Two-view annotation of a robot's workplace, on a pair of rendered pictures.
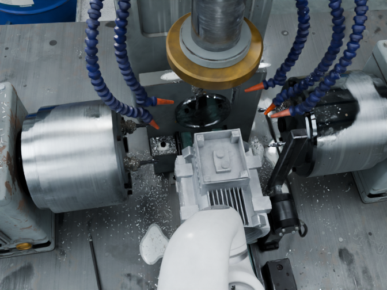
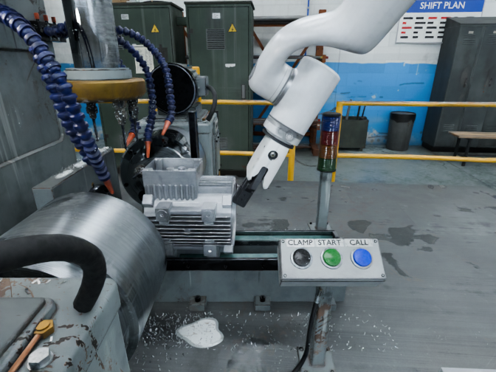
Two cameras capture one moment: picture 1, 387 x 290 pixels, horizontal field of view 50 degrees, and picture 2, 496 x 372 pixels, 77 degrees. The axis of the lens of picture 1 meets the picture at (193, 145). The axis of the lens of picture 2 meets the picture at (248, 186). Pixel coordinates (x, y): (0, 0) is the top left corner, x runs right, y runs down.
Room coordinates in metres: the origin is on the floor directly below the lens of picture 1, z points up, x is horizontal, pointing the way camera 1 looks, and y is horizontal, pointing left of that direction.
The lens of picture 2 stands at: (0.10, 0.60, 1.37)
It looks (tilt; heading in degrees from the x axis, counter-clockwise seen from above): 22 degrees down; 281
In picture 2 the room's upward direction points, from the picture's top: straight up
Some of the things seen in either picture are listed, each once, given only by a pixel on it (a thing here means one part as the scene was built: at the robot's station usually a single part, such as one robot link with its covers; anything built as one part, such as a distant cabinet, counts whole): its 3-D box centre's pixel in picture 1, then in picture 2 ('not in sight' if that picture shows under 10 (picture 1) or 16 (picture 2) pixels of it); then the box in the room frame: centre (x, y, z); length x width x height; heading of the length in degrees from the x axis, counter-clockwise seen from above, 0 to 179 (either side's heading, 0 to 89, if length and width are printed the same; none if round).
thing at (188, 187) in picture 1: (220, 196); (194, 213); (0.36, -0.07, 1.01); 0.20 x 0.19 x 0.19; 10
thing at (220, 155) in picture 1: (220, 163); (175, 178); (0.40, -0.06, 1.11); 0.12 x 0.11 x 0.07; 10
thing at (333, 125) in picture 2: not in sight; (331, 122); (0.03, -0.44, 1.19); 0.06 x 0.06 x 0.04
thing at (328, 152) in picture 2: not in sight; (328, 150); (0.03, -0.44, 1.10); 0.06 x 0.06 x 0.04
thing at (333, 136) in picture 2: not in sight; (329, 136); (0.03, -0.44, 1.14); 0.06 x 0.06 x 0.04
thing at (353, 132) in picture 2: not in sight; (350, 124); (-0.57, -4.80, 0.41); 0.52 x 0.47 x 0.82; 6
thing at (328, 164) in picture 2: not in sight; (326, 163); (0.03, -0.44, 1.05); 0.06 x 0.06 x 0.04
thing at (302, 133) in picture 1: (285, 163); (195, 156); (0.40, -0.20, 1.12); 0.04 x 0.03 x 0.26; 11
